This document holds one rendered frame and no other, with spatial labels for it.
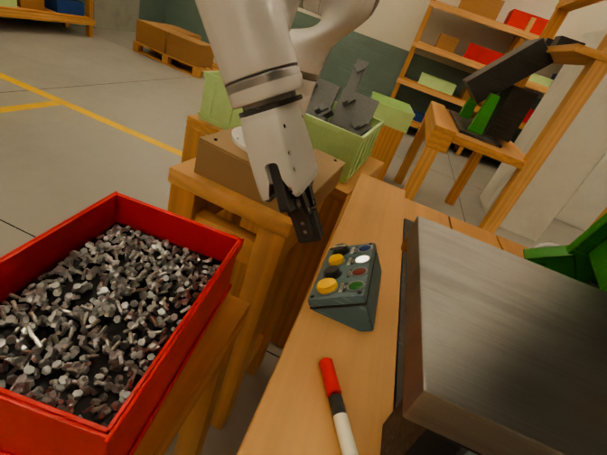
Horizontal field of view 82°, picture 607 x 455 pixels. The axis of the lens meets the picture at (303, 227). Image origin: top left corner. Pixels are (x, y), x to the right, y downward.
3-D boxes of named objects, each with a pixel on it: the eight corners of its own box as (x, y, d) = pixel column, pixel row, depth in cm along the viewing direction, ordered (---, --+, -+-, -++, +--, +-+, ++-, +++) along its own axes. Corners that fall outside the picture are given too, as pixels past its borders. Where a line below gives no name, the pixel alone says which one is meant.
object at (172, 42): (132, 50, 537) (134, 18, 515) (169, 52, 606) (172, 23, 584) (196, 78, 514) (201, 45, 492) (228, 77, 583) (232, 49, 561)
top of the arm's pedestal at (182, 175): (166, 181, 83) (168, 166, 81) (235, 153, 110) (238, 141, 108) (287, 239, 78) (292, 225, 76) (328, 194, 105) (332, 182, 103)
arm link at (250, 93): (246, 84, 44) (254, 108, 45) (210, 90, 37) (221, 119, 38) (307, 63, 41) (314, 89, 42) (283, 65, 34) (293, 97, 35)
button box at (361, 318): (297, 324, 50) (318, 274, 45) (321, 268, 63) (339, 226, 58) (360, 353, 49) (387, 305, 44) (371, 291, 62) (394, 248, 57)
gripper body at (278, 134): (256, 99, 45) (282, 181, 49) (218, 110, 36) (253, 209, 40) (310, 82, 43) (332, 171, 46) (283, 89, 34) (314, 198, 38)
